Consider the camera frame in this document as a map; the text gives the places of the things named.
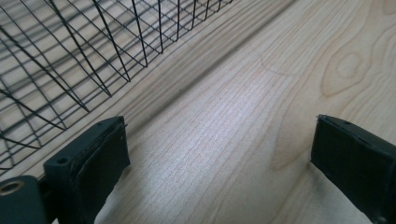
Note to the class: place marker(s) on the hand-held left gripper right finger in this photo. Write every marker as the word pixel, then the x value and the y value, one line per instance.
pixel 351 155

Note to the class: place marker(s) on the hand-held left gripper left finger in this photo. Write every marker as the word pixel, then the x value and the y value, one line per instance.
pixel 90 168

